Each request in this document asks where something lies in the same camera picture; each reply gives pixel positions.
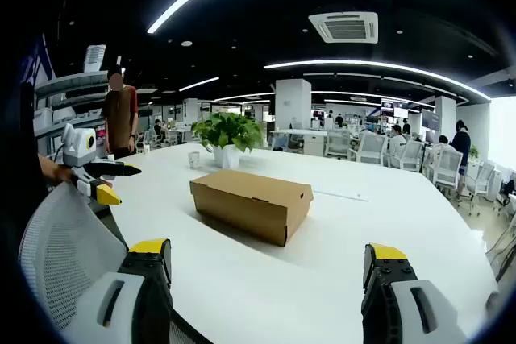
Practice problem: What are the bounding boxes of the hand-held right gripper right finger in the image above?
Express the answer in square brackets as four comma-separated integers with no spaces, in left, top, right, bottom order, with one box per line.
[360,242,469,344]

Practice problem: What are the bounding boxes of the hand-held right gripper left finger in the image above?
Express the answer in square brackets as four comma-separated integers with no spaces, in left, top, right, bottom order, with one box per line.
[80,238,175,344]

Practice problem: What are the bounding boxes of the brown cardboard shoe box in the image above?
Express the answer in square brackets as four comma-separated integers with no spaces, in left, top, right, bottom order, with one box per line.
[189,169,314,247]

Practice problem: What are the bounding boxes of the person's left hand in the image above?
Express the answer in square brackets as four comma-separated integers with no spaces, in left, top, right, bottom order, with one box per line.
[52,164,77,184]

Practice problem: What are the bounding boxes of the grey storage shelf rack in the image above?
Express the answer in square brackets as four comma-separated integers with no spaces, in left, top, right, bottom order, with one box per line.
[34,44,110,155]

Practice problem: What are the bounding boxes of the grey mesh office chair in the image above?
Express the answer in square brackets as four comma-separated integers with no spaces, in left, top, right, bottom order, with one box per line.
[18,182,202,344]

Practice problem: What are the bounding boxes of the green potted plant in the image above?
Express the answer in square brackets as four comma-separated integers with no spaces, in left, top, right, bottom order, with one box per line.
[190,111,264,168]

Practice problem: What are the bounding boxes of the short ceiling light strip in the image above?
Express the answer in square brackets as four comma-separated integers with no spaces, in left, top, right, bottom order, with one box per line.
[179,77,221,93]

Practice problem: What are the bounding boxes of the white table power strip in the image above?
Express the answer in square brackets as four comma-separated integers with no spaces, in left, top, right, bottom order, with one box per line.
[312,189,370,203]

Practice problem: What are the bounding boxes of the row of white office chairs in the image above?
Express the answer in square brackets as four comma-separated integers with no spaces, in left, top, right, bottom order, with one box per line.
[322,126,509,216]

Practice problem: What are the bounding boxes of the white office desk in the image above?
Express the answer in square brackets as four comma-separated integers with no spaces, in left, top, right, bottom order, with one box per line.
[268,128,330,155]

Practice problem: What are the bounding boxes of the white square pillar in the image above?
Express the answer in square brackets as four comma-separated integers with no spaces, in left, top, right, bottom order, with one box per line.
[275,78,312,131]

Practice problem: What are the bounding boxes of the ceiling air conditioner vent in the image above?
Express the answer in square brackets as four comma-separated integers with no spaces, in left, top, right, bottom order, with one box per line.
[308,11,380,44]

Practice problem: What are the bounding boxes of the wall display screens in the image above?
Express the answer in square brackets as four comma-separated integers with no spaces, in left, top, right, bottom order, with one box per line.
[380,98,409,118]

